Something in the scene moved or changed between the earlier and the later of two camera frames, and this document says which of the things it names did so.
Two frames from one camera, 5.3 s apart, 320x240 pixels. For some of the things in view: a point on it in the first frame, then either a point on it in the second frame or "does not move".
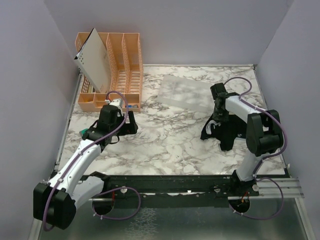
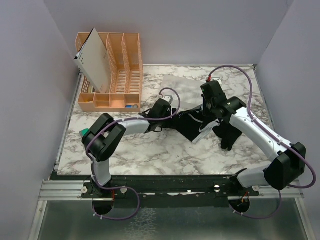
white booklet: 93,59 does not move
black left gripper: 130,128 to 168,112
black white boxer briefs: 226,131 to 191,125
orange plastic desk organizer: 124,51 does not move
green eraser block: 82,131 does not move
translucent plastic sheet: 187,93 does not move
